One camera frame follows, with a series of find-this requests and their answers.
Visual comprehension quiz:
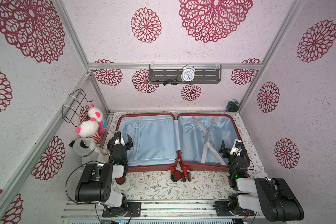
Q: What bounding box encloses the red ribbed hard-shell suitcase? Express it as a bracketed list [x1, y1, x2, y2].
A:
[116, 113, 242, 180]

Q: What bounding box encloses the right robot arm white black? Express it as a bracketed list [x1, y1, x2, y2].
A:
[214, 140, 304, 222]

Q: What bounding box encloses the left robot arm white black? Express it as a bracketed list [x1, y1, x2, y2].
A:
[69, 131, 135, 218]

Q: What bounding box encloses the grey white plush dog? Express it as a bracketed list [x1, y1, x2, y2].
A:
[69, 137, 110, 164]

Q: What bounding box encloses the white pink plush toy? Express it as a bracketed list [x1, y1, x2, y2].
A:
[88, 104, 107, 133]

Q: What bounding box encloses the dark teal alarm clock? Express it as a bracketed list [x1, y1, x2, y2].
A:
[226, 99, 239, 113]

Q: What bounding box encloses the black object on shelf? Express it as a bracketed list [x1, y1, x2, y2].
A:
[163, 79, 179, 86]

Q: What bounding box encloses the white alarm clock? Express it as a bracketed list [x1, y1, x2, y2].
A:
[181, 65, 196, 82]

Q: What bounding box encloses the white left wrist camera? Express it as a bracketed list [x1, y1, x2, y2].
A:
[113, 131, 125, 146]

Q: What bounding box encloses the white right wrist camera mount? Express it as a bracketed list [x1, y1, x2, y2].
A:
[230, 139, 247, 157]

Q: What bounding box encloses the black wire wall basket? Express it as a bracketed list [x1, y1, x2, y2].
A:
[61, 88, 92, 127]

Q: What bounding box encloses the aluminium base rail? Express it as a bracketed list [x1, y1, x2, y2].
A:
[60, 200, 269, 224]

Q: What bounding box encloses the grey metal wall shelf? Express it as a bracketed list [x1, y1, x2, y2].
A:
[148, 64, 222, 86]

